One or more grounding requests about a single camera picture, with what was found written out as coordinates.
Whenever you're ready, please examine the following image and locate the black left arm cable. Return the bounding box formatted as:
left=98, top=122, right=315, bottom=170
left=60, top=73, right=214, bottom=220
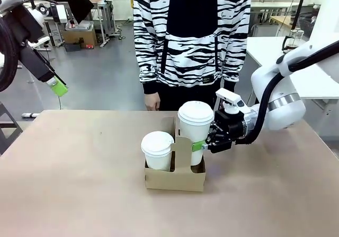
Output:
left=0, top=15, right=20, bottom=92

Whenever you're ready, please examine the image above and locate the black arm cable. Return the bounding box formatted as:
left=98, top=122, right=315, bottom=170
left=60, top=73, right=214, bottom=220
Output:
left=234, top=39, right=339, bottom=145
left=0, top=15, right=20, bottom=92

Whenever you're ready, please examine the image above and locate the tall white paper cup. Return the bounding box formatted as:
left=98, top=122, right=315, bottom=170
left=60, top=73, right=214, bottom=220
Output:
left=180, top=117, right=213, bottom=167

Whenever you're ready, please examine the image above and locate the white metal rack frame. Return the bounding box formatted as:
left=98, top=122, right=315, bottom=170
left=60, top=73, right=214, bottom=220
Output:
left=97, top=0, right=117, bottom=48

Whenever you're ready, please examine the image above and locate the large white side table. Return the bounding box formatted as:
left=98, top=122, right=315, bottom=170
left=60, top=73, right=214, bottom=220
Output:
left=246, top=36, right=339, bottom=100

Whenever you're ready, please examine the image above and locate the wooden table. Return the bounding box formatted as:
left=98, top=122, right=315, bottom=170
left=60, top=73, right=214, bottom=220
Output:
left=269, top=15, right=295, bottom=32

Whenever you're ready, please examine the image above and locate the grey plastic bin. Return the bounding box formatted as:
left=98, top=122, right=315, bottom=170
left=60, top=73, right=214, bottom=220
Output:
left=65, top=20, right=95, bottom=32

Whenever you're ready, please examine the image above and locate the brown cardboard box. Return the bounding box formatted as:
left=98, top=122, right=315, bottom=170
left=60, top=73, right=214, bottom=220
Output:
left=63, top=28, right=98, bottom=49

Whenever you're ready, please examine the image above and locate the person's left forearm zebra sleeve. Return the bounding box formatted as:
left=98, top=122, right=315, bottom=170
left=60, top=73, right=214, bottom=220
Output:
left=221, top=22, right=249, bottom=89

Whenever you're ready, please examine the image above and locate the person's zebra hoodie torso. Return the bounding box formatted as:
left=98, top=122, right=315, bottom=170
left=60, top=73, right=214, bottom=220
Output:
left=132, top=0, right=252, bottom=112

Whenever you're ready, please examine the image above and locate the brown cardboard cup carrier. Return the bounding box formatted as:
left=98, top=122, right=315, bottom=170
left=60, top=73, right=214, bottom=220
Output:
left=144, top=116, right=207, bottom=193

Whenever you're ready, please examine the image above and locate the black metal frame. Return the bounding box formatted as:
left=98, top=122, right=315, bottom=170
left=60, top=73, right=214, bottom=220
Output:
left=0, top=101, right=24, bottom=156

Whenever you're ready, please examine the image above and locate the person's right hand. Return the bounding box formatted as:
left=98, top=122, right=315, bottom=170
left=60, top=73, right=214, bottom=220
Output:
left=145, top=92, right=161, bottom=112

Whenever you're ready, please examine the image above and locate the black hanging cloth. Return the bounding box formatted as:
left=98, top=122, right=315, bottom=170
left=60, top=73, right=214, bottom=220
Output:
left=51, top=0, right=95, bottom=25

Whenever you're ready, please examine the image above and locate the white lid of tall cup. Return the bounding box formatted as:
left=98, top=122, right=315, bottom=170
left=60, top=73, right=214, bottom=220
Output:
left=177, top=101, right=215, bottom=124

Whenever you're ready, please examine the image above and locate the person's right forearm zebra sleeve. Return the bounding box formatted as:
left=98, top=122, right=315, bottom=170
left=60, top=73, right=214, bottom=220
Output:
left=133, top=22, right=161, bottom=95

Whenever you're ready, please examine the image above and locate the short white paper cup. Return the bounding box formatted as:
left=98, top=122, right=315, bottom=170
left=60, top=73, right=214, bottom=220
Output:
left=144, top=148, right=173, bottom=172

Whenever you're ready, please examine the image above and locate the short black post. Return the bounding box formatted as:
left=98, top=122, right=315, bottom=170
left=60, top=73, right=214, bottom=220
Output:
left=43, top=22, right=58, bottom=48

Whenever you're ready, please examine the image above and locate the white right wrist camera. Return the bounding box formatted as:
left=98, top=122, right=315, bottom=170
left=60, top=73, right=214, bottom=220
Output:
left=215, top=87, right=252, bottom=115

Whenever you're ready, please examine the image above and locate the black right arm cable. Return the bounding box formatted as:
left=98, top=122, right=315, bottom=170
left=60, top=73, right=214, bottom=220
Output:
left=234, top=39, right=339, bottom=145

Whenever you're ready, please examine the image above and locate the white lid of short cup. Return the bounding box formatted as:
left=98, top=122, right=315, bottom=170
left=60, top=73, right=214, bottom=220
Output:
left=140, top=131, right=175, bottom=153

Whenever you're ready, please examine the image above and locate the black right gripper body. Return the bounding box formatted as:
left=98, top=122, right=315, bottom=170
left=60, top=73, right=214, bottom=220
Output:
left=211, top=109, right=245, bottom=145

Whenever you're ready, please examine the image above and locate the grey mesh basket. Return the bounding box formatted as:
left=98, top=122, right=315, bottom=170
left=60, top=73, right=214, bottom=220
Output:
left=299, top=16, right=318, bottom=40

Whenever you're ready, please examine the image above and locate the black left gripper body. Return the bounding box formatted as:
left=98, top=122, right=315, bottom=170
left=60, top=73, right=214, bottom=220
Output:
left=3, top=8, right=44, bottom=50

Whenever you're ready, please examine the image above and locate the black stand pole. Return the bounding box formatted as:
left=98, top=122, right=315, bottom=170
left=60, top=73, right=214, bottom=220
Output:
left=288, top=0, right=309, bottom=31

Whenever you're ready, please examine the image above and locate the white background table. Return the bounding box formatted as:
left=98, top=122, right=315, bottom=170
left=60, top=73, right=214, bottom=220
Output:
left=250, top=1, right=293, bottom=17

